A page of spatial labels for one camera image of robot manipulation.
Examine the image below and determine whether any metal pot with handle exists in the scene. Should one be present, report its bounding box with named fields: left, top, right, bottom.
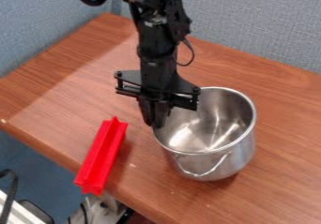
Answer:
left=153, top=87, right=257, bottom=181

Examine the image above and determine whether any white device under table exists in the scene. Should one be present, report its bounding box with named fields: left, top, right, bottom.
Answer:
left=66, top=192, right=129, bottom=224

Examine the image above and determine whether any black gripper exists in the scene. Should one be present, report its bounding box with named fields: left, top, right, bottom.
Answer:
left=114, top=60, right=201, bottom=128

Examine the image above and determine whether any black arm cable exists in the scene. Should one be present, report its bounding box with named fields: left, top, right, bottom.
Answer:
left=175, top=37, right=196, bottom=67

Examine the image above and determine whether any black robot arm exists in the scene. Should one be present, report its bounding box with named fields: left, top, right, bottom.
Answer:
left=81, top=0, right=201, bottom=127

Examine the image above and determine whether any black white striped object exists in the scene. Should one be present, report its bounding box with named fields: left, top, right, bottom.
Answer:
left=0, top=169, right=55, bottom=224

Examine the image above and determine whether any red plastic block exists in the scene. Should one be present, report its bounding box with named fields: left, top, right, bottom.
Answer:
left=74, top=117, right=129, bottom=195

